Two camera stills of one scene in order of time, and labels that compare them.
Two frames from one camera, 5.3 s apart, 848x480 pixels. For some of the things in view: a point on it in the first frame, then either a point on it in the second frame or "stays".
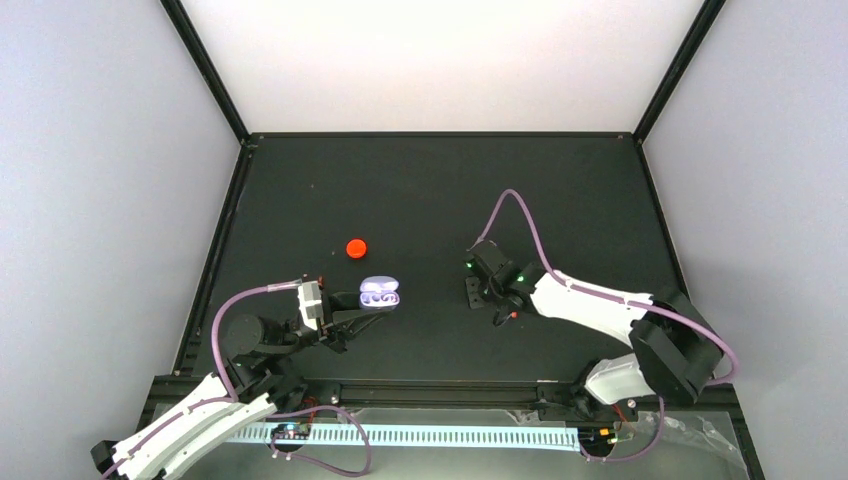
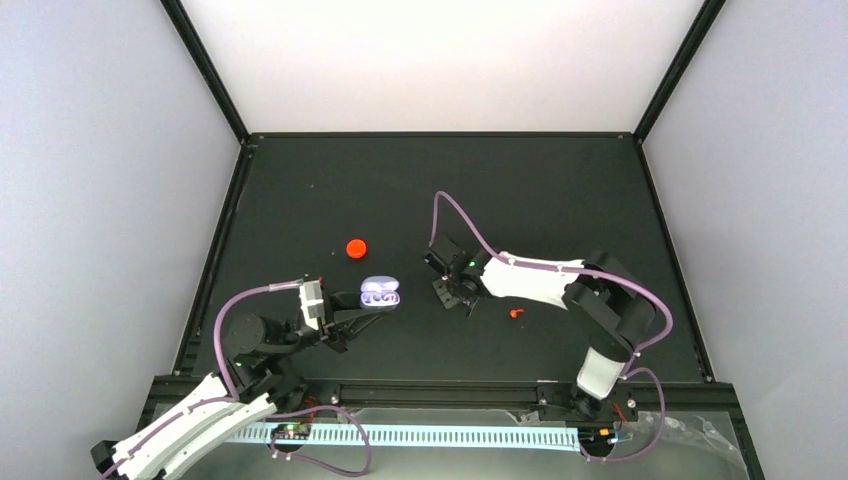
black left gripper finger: x=350 y=323 stays
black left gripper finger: x=341 y=301 stays
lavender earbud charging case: x=379 y=292 stays
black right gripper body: x=479 y=298 → x=450 y=296
